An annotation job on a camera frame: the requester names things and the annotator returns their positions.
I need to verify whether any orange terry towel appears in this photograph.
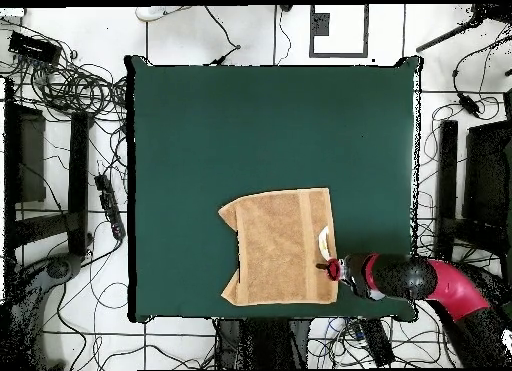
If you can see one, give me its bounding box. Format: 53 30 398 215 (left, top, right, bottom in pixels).
217 187 340 307

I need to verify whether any black power strip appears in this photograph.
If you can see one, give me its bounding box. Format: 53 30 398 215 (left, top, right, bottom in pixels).
94 173 127 242
357 317 397 368

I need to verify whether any dark green table cloth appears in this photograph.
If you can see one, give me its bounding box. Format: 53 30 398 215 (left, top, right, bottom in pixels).
124 54 424 323

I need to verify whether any black power adapter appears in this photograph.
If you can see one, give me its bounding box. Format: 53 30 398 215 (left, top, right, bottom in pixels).
457 91 481 118

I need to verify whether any grey framed square board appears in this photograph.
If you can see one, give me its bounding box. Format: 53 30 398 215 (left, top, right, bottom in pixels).
308 4 370 59

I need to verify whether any black tripod rod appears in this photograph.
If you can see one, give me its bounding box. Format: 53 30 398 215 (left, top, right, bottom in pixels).
414 4 512 55

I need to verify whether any grey stand base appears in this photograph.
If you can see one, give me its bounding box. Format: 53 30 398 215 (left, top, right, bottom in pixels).
0 252 85 370

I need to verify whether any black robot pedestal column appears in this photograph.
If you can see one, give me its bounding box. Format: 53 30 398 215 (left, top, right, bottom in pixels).
215 317 312 370

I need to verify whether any black metal frame stand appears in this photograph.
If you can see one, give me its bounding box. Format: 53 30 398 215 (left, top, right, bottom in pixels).
433 118 512 264
2 77 95 268

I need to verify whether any black cable with plug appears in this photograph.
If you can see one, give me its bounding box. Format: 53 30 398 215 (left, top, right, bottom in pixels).
203 4 242 67

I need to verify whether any black network switch box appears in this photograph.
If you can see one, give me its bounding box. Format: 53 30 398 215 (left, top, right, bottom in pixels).
7 30 63 66

